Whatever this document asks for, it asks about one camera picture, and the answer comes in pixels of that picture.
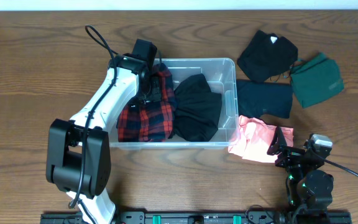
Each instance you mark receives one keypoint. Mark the red navy plaid cloth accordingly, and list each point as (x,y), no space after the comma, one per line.
(151,122)

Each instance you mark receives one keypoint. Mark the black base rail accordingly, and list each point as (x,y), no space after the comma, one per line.
(257,217)

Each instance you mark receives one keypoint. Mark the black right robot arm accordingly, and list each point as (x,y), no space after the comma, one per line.
(306,183)

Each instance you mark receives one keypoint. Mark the dark green garment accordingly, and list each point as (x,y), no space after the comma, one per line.
(316,80)

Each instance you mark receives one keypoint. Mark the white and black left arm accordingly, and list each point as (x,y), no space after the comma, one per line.
(78,154)

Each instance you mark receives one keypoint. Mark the clear plastic storage container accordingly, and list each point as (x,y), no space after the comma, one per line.
(220,73)

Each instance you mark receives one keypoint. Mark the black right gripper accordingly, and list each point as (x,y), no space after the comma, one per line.
(291,154)

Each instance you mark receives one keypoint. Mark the dark navy garment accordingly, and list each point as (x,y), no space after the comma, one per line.
(257,99)

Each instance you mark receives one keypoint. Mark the black garment with tag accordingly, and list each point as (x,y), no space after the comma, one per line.
(267,55)

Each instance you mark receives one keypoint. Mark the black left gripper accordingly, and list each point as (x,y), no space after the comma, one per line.
(156,94)

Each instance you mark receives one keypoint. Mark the coral pink crumpled cloth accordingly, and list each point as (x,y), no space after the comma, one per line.
(254,140)

